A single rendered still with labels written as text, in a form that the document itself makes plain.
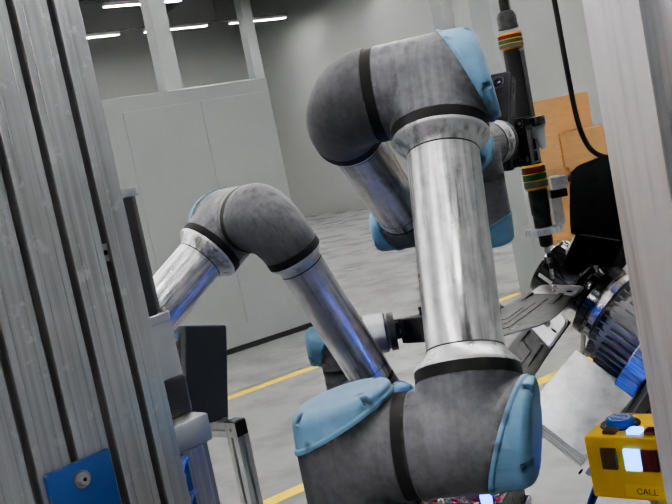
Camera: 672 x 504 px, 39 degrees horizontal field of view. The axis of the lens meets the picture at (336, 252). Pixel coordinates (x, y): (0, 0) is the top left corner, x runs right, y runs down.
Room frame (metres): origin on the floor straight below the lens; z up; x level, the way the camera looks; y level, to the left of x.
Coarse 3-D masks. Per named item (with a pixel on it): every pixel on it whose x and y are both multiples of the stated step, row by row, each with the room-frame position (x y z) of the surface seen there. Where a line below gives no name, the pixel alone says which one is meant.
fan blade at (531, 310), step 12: (516, 300) 1.71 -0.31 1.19; (528, 300) 1.69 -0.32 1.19; (540, 300) 1.67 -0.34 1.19; (552, 300) 1.65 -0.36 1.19; (564, 300) 1.65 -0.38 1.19; (504, 312) 1.66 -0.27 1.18; (516, 312) 1.63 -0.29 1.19; (528, 312) 1.61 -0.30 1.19; (540, 312) 1.59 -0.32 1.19; (552, 312) 1.58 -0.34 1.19; (504, 324) 1.58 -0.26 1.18; (516, 324) 1.56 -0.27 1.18; (528, 324) 1.52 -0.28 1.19; (540, 324) 1.48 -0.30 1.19
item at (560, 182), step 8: (560, 176) 1.71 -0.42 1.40; (552, 184) 1.71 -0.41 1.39; (560, 184) 1.71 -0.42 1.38; (568, 184) 1.71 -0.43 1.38; (552, 192) 1.70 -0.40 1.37; (560, 192) 1.70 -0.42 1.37; (552, 200) 1.71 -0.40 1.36; (560, 200) 1.71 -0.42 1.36; (552, 208) 1.71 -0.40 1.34; (560, 208) 1.71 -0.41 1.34; (552, 216) 1.73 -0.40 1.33; (560, 216) 1.71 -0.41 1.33; (552, 224) 1.73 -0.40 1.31; (560, 224) 1.71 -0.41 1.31; (528, 232) 1.71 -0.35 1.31; (536, 232) 1.70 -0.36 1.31; (544, 232) 1.69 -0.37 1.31; (552, 232) 1.69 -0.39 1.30
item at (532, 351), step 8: (520, 336) 1.87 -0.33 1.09; (528, 336) 1.84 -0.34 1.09; (536, 336) 1.82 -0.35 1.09; (512, 344) 1.88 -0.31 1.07; (520, 344) 1.85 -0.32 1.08; (528, 344) 1.83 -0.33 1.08; (536, 344) 1.81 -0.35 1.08; (544, 344) 1.79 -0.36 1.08; (512, 352) 1.86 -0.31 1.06; (520, 352) 1.83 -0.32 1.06; (528, 352) 1.81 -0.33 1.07; (536, 352) 1.79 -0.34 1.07; (544, 352) 1.78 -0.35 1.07; (528, 360) 1.80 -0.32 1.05; (536, 360) 1.78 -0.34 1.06; (528, 368) 1.79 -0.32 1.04; (536, 368) 1.77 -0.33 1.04
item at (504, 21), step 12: (504, 0) 1.72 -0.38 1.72; (504, 12) 1.71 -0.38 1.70; (504, 24) 1.71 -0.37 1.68; (516, 24) 1.71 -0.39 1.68; (528, 192) 1.72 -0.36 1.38; (540, 192) 1.71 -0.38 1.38; (540, 204) 1.71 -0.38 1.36; (540, 216) 1.71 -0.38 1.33; (540, 240) 1.72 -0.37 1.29; (552, 240) 1.72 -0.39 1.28
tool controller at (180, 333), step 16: (176, 336) 1.80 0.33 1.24; (192, 336) 1.80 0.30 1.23; (208, 336) 1.83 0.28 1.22; (224, 336) 1.86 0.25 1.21; (192, 352) 1.79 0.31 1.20; (208, 352) 1.82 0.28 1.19; (224, 352) 1.85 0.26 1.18; (192, 368) 1.79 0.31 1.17; (208, 368) 1.82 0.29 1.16; (224, 368) 1.85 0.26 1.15; (192, 384) 1.78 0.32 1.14; (208, 384) 1.81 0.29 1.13; (224, 384) 1.84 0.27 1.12; (192, 400) 1.77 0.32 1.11; (208, 400) 1.80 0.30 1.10; (224, 400) 1.83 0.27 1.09; (208, 416) 1.80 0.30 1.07; (224, 416) 1.83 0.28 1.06
